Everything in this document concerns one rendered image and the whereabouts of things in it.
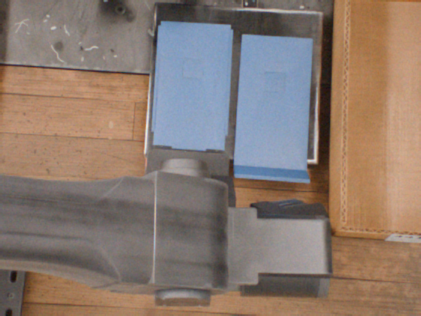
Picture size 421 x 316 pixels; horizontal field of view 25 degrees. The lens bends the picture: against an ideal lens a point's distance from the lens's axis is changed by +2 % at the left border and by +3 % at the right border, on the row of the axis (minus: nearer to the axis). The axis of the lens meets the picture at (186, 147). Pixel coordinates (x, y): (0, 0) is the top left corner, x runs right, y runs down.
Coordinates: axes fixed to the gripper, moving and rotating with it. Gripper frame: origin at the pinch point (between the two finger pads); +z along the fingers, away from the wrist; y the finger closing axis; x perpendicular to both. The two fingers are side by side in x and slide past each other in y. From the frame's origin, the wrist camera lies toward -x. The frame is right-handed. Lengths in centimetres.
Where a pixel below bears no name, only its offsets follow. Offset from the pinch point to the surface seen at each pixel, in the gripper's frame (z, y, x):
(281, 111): 10.0, 4.9, -9.1
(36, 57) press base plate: 14.7, 7.5, 15.7
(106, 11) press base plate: 17.3, 12.4, 9.2
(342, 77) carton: 7.3, 9.0, -14.0
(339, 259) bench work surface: 5.3, -8.2, -15.4
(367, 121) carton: 11.6, 4.1, -17.7
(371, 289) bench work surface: 4.0, -10.4, -18.4
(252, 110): 10.0, 4.7, -6.3
